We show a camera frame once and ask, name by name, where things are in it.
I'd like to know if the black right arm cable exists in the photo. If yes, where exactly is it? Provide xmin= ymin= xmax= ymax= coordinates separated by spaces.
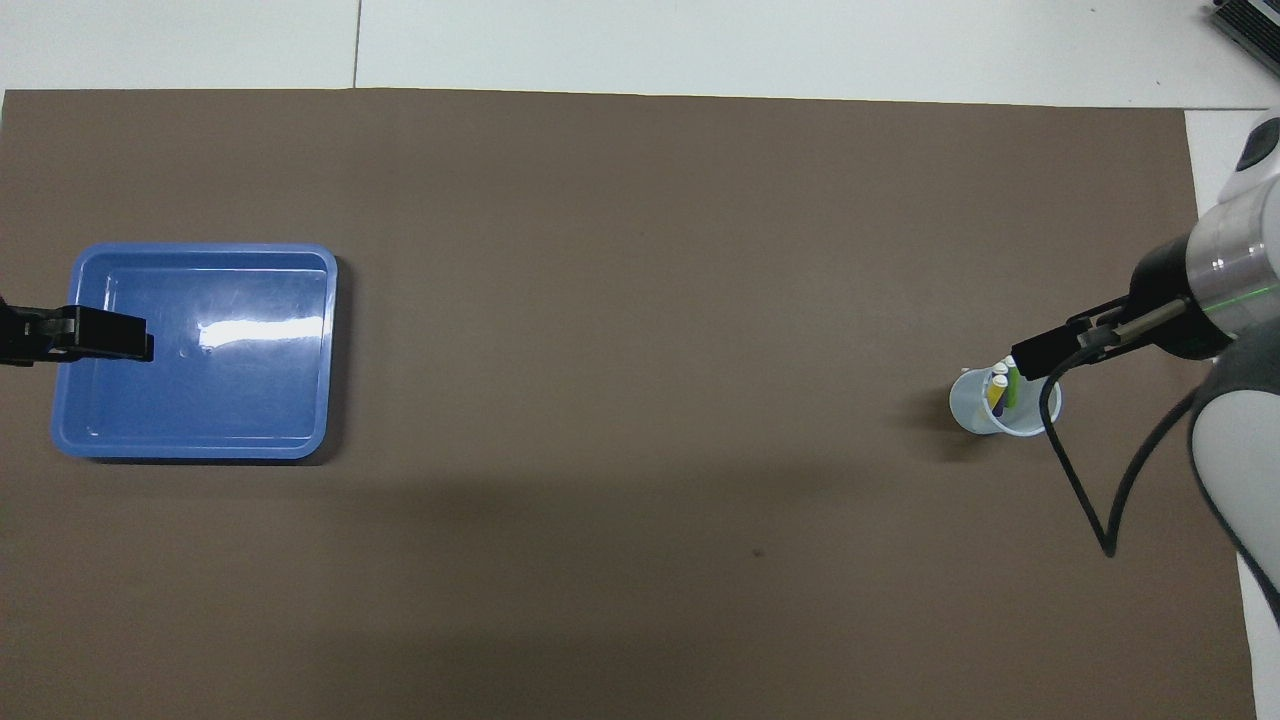
xmin=1038 ymin=340 xmax=1201 ymax=559

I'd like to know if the dark striped device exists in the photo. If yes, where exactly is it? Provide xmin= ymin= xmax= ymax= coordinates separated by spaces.
xmin=1208 ymin=0 xmax=1280 ymax=61

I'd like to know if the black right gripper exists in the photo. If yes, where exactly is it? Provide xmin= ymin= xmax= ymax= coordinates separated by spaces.
xmin=1012 ymin=232 xmax=1236 ymax=383

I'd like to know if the pale blue mesh cup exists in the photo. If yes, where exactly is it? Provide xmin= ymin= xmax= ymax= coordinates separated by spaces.
xmin=949 ymin=356 xmax=1063 ymax=439

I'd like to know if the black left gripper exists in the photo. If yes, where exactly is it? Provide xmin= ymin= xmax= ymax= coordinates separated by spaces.
xmin=0 ymin=298 xmax=155 ymax=367

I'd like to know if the brown table mat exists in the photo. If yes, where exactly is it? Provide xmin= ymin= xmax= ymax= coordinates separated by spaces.
xmin=0 ymin=88 xmax=1259 ymax=720

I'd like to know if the blue plastic tray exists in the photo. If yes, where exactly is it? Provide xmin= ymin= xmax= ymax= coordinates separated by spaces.
xmin=50 ymin=243 xmax=339 ymax=461

